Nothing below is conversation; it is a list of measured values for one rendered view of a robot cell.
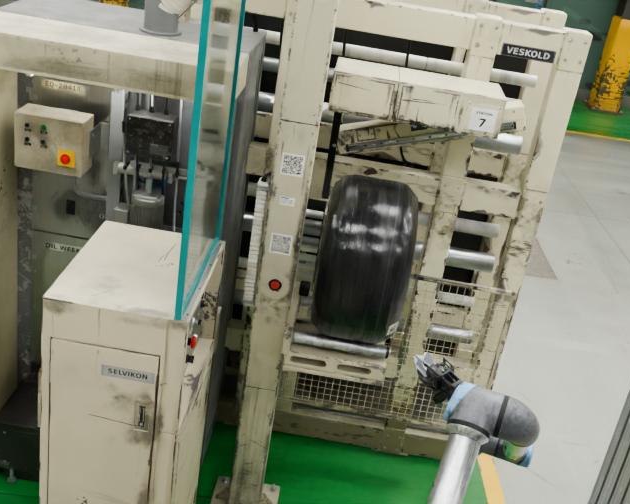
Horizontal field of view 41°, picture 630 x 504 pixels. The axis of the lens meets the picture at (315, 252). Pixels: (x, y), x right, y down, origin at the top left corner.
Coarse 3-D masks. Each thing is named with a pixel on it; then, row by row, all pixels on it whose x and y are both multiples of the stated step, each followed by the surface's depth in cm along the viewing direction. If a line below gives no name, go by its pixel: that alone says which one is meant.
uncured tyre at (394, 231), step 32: (352, 192) 278; (384, 192) 280; (352, 224) 270; (384, 224) 271; (416, 224) 276; (320, 256) 275; (352, 256) 269; (384, 256) 268; (320, 288) 274; (352, 288) 270; (384, 288) 270; (320, 320) 282; (352, 320) 277; (384, 320) 276
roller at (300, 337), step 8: (296, 336) 295; (304, 336) 295; (312, 336) 295; (320, 336) 295; (328, 336) 296; (304, 344) 296; (312, 344) 295; (320, 344) 295; (328, 344) 294; (336, 344) 294; (344, 344) 294; (352, 344) 294; (360, 344) 295; (368, 344) 295; (376, 344) 296; (352, 352) 295; (360, 352) 295; (368, 352) 294; (376, 352) 294; (384, 352) 294
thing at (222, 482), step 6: (222, 480) 353; (228, 480) 355; (216, 486) 351; (222, 486) 351; (264, 486) 355; (270, 486) 356; (276, 486) 356; (216, 492) 348; (270, 492) 352; (276, 492) 353; (216, 498) 344; (270, 498) 349; (276, 498) 350
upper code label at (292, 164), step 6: (282, 156) 275; (288, 156) 275; (294, 156) 275; (300, 156) 275; (282, 162) 276; (288, 162) 276; (294, 162) 276; (300, 162) 276; (282, 168) 277; (288, 168) 277; (294, 168) 277; (300, 168) 277; (288, 174) 278; (294, 174) 278; (300, 174) 278
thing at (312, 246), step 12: (312, 204) 339; (324, 204) 338; (312, 216) 327; (324, 216) 325; (312, 228) 330; (312, 240) 331; (300, 252) 348; (312, 252) 334; (300, 264) 336; (312, 264) 336; (300, 276) 338; (312, 276) 337
